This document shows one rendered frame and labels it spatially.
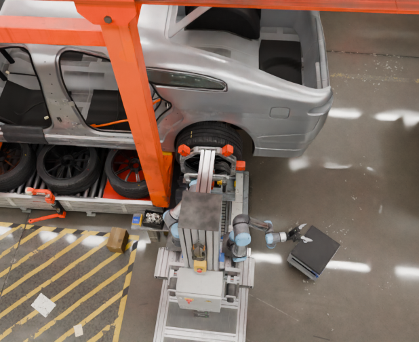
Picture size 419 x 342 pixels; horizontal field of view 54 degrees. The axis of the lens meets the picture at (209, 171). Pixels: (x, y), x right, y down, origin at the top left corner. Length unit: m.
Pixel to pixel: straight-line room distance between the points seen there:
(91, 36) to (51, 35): 0.23
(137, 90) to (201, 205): 0.84
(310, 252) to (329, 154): 1.49
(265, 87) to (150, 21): 1.10
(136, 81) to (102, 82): 2.14
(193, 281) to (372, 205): 2.63
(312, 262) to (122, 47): 2.80
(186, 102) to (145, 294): 2.05
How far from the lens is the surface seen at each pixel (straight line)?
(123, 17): 2.26
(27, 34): 2.67
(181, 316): 4.19
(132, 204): 4.45
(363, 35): 6.85
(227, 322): 4.17
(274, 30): 5.24
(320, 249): 4.35
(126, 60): 2.56
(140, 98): 2.80
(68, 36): 2.58
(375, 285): 4.77
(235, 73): 3.47
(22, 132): 4.56
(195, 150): 3.81
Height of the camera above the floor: 4.32
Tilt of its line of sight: 60 degrees down
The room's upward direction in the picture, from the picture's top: 1 degrees counter-clockwise
